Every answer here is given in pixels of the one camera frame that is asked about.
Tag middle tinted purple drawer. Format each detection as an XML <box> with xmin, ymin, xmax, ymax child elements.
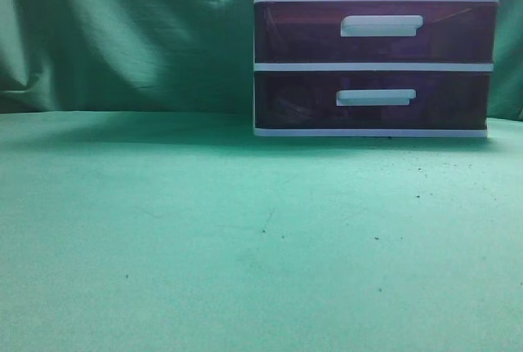
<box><xmin>255</xmin><ymin>2</ymin><xmax>497</xmax><ymax>64</ymax></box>

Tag green cloth table cover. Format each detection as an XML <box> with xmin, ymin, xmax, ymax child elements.
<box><xmin>1</xmin><ymin>112</ymin><xmax>522</xmax><ymax>351</ymax></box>

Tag green cloth backdrop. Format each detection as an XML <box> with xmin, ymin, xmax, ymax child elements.
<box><xmin>0</xmin><ymin>0</ymin><xmax>523</xmax><ymax>121</ymax></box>

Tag bottom tinted purple drawer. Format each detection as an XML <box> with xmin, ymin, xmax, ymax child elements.
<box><xmin>254</xmin><ymin>71</ymin><xmax>490</xmax><ymax>130</ymax></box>

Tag tinted purple drawer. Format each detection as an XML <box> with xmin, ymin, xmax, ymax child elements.
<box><xmin>254</xmin><ymin>71</ymin><xmax>490</xmax><ymax>130</ymax></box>
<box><xmin>255</xmin><ymin>2</ymin><xmax>497</xmax><ymax>64</ymax></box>

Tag white plastic drawer cabinet frame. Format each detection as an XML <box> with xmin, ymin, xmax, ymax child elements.
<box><xmin>253</xmin><ymin>0</ymin><xmax>499</xmax><ymax>137</ymax></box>

